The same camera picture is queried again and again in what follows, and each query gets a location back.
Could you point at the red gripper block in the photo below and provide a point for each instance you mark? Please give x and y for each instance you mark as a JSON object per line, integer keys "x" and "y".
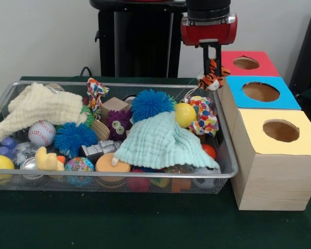
{"x": 210, "y": 32}

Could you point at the orange striped tiger plush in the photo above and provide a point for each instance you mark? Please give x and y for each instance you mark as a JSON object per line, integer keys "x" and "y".
{"x": 210, "y": 80}

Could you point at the large multicoloured patterned cloth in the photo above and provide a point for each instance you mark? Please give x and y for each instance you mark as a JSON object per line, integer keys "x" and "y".
{"x": 204, "y": 116}

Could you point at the blue spiky toy with eyes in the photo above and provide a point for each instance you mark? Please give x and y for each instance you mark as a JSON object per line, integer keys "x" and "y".
{"x": 150, "y": 103}

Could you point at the wooden box with three holes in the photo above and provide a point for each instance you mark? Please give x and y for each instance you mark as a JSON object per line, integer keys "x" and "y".
{"x": 274, "y": 181}

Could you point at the smooth yellow ball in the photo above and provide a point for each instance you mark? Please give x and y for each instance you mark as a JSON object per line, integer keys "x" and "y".
{"x": 185, "y": 115}

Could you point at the mint green waffle cloth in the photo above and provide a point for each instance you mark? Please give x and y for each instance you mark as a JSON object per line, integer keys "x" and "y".
{"x": 155, "y": 140}

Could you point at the purple spiky monster toy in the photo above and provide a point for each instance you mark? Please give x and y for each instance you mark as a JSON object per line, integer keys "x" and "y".
{"x": 118, "y": 124}

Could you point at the small knotted multicoloured cloth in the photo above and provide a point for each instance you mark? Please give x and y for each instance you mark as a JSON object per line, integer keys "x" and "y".
{"x": 94, "y": 93}

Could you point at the orange foam ball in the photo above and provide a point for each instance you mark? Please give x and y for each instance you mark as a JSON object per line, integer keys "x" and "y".
{"x": 106, "y": 164}

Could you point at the blue spiky ball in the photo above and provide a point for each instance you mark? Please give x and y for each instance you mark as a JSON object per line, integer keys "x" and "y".
{"x": 75, "y": 140}

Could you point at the dark green table cloth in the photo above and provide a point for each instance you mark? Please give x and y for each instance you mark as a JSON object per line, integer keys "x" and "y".
{"x": 145, "y": 220}

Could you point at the cream waffle cloth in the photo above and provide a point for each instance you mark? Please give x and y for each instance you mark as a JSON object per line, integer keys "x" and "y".
{"x": 41, "y": 103}

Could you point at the white baseball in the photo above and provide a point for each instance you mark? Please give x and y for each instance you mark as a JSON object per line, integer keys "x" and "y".
{"x": 41, "y": 133}

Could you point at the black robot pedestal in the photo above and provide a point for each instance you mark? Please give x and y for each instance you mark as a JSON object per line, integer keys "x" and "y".
{"x": 145, "y": 39}

